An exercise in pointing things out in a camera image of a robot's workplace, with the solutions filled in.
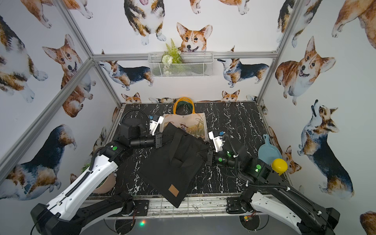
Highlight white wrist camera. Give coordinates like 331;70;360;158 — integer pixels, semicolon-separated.
149;115;164;136
208;130;224;152

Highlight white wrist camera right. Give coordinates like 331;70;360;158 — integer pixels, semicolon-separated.
208;130;224;152

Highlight white wire wall basket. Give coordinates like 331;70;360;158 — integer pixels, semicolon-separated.
148;52;214;78

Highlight cream tote bag yellow handles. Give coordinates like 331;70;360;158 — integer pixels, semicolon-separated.
159;97;209;142

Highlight black canvas tote bag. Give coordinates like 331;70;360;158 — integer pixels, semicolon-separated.
138;123;211;208

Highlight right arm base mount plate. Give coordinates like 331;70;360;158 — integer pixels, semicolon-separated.
226;197;261;214

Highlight light blue dustpan scoop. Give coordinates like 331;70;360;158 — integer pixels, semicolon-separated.
258;134;282;165

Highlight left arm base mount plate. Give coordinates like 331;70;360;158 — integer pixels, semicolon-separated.
130;200;150;217

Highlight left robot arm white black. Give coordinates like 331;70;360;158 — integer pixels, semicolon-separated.
30;109;164;235

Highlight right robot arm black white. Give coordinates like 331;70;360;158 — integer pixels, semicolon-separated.
206;131;340;235

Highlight artificial fern and white flower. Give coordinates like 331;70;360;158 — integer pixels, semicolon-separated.
162;39;183;76

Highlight potted green plant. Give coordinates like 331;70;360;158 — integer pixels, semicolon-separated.
81;163;116;194

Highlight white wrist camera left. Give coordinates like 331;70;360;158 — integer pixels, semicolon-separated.
149;115;164;136

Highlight cream tote bag green handles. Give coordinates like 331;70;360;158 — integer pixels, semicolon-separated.
176;101;193;115

